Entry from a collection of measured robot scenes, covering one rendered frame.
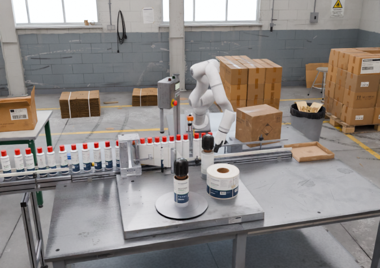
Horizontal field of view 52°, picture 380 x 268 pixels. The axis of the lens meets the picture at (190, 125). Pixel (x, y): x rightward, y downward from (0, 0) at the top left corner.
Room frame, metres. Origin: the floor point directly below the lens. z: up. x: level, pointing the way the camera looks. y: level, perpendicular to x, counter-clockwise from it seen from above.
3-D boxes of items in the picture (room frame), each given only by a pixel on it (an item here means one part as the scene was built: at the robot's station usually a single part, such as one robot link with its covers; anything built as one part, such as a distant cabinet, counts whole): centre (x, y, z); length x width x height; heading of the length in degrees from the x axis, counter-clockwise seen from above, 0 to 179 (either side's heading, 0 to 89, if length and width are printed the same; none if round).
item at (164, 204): (2.01, 0.05, 0.89); 0.31 x 0.31 x 0.01
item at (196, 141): (2.66, -0.05, 0.98); 0.05 x 0.05 x 0.20
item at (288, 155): (2.63, 0.02, 0.85); 1.65 x 0.11 x 0.05; 104
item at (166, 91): (2.69, 0.15, 1.38); 0.17 x 0.10 x 0.19; 159
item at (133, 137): (2.44, 0.41, 1.14); 0.14 x 0.11 x 0.01; 104
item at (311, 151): (2.87, -0.95, 0.85); 0.30 x 0.26 x 0.04; 104
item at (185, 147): (2.63, 0.03, 0.98); 0.05 x 0.05 x 0.20
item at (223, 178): (2.18, -0.20, 0.95); 0.20 x 0.20 x 0.14
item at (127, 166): (2.44, 0.41, 1.01); 0.14 x 0.13 x 0.26; 104
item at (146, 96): (7.11, 0.76, 0.11); 0.65 x 0.54 x 0.22; 95
